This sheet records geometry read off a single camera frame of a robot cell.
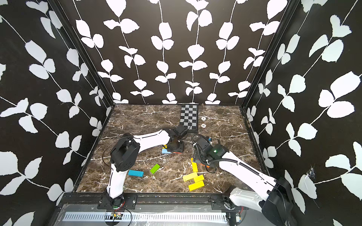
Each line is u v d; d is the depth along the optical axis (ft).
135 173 2.66
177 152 3.01
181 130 2.51
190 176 2.71
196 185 2.61
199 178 2.70
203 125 3.52
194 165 2.83
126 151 1.75
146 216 2.30
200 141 2.00
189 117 3.59
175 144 2.54
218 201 2.40
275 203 1.25
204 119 3.64
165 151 2.84
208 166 2.82
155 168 2.82
